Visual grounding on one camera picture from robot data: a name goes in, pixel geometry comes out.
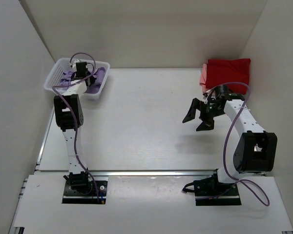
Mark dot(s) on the white plastic basket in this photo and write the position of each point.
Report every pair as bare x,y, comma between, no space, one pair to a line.
62,67

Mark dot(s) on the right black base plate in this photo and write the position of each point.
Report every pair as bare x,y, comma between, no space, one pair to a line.
210,192

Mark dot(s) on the aluminium rail frame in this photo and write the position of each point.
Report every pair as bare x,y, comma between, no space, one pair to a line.
147,156

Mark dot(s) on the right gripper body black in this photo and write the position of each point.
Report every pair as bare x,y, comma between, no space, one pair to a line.
204,111

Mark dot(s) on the red folded t shirt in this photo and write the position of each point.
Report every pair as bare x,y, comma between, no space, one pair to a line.
241,66

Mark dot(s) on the purple t shirt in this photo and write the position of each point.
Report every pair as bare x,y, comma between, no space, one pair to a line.
98,78

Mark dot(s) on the pink folded t shirt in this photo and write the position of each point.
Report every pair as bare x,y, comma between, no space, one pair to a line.
213,75

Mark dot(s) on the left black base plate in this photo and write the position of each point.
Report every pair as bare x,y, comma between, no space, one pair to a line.
89,196

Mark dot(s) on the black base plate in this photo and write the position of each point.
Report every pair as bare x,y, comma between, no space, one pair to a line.
210,192
89,196

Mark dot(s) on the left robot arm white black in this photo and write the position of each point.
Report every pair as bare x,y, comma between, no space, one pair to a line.
69,118

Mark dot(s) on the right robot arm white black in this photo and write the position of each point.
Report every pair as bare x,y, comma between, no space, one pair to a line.
248,149

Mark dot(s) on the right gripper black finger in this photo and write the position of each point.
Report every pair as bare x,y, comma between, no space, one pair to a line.
206,125
195,105

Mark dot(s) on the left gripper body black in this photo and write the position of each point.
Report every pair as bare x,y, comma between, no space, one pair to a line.
91,78

